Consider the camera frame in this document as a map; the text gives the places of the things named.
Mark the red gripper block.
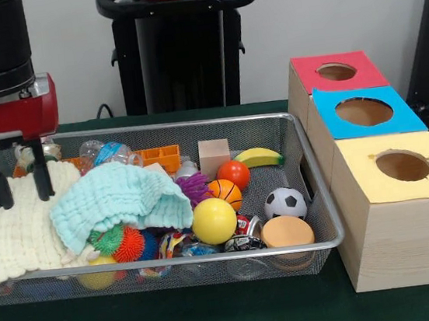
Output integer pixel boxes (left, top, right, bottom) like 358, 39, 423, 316
0, 72, 71, 211

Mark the mint green knitted cloth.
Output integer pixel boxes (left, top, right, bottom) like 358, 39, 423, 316
44, 152, 197, 257

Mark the shallow metal mesh bin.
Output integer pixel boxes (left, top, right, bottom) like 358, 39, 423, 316
0, 98, 350, 314

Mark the wooden box with three holes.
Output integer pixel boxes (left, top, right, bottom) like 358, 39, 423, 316
281, 40, 429, 299

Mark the cream knitted cloth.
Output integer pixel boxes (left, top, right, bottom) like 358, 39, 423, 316
0, 158, 95, 291

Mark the orange toy brick plate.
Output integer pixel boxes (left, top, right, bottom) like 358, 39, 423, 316
11, 144, 184, 194

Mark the plain wooden cube block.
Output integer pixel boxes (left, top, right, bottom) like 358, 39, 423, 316
197, 137, 234, 183

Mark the smooth yellow ball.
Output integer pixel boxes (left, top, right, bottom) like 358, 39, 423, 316
188, 195, 241, 248

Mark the small orange basketball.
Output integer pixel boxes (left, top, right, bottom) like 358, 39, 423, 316
204, 176, 244, 214

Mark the smooth orange-red ball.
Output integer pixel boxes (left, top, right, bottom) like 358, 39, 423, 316
214, 158, 253, 194

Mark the yellow toy banana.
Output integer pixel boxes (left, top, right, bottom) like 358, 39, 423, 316
232, 144, 286, 173

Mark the small soccer ball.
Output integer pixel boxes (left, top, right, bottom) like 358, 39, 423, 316
261, 184, 309, 225

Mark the round container with orange lid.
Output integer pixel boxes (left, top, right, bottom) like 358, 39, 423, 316
259, 211, 319, 274

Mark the black cable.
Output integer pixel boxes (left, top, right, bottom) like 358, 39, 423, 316
95, 102, 114, 120

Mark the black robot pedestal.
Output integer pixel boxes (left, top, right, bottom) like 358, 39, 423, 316
96, 0, 270, 121

